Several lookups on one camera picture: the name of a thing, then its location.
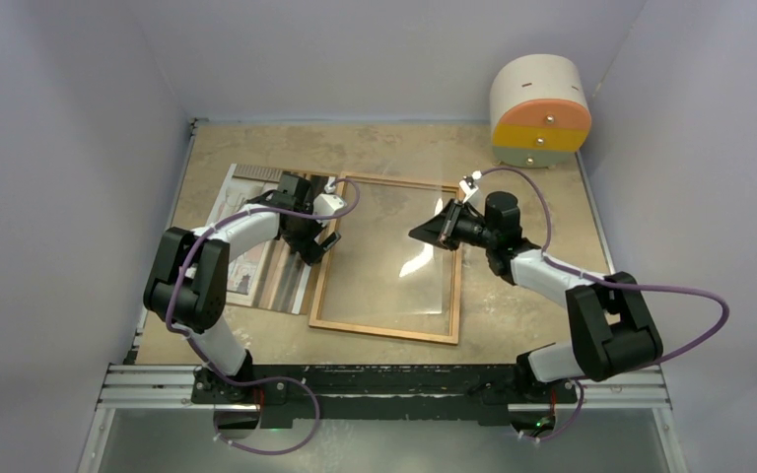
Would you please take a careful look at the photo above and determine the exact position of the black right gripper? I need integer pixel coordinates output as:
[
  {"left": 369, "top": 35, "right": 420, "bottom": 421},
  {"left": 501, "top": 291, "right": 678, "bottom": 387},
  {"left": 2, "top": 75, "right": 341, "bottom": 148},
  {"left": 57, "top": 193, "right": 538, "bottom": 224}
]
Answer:
[{"left": 408, "top": 199, "right": 497, "bottom": 252}]

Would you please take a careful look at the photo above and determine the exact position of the brown frame backing board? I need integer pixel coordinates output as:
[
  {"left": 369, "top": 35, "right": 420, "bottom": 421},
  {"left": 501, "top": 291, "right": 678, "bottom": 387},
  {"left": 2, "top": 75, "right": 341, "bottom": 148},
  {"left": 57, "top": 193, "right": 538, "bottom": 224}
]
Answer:
[{"left": 219, "top": 166, "right": 315, "bottom": 314}]

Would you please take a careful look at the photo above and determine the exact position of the clear acrylic sheet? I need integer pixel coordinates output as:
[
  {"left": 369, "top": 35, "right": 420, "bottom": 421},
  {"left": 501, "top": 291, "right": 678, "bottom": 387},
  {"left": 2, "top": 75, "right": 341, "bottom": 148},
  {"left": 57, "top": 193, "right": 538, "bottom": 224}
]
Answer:
[{"left": 318, "top": 180, "right": 455, "bottom": 334}]

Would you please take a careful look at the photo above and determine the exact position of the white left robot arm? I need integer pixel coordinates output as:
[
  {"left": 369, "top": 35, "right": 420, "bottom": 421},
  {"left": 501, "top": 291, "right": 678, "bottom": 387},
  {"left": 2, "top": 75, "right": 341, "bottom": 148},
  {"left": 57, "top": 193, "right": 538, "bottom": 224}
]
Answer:
[{"left": 143, "top": 172, "right": 359, "bottom": 403}]

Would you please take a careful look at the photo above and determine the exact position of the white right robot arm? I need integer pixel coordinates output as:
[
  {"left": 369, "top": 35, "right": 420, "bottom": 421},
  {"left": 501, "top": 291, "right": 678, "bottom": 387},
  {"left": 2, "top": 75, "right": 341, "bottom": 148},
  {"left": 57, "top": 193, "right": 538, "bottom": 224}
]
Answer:
[{"left": 408, "top": 191, "right": 663, "bottom": 401}]

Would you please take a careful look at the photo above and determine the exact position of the round pastel drawer cabinet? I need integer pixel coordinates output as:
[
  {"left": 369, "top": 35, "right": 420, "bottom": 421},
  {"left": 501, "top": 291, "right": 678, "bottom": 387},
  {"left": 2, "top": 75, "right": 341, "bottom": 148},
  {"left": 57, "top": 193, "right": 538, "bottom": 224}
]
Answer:
[{"left": 489, "top": 54, "right": 592, "bottom": 169}]

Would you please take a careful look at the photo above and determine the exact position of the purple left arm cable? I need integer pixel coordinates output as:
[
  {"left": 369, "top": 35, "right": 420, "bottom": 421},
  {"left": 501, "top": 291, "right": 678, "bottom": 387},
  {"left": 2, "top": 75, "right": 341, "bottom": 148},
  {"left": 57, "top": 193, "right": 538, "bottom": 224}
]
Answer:
[{"left": 164, "top": 177, "right": 362, "bottom": 457}]

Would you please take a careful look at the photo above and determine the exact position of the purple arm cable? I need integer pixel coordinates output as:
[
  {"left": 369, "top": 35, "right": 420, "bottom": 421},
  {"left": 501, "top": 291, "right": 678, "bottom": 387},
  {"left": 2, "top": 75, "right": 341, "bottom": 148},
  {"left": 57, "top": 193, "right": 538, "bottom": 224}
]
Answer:
[
  {"left": 463, "top": 166, "right": 731, "bottom": 445},
  {"left": 164, "top": 177, "right": 362, "bottom": 457}
]

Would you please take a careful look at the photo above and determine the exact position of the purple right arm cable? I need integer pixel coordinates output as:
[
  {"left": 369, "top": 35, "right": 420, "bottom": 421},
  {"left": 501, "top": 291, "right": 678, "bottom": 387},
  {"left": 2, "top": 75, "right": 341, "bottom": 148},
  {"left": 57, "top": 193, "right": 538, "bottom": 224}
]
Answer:
[{"left": 463, "top": 166, "right": 731, "bottom": 445}]

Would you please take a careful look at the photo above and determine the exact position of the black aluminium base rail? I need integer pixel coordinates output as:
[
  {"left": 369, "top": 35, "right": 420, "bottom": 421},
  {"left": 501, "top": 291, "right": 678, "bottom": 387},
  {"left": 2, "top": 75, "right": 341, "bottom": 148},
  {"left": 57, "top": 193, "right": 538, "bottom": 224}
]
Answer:
[{"left": 98, "top": 365, "right": 670, "bottom": 429}]

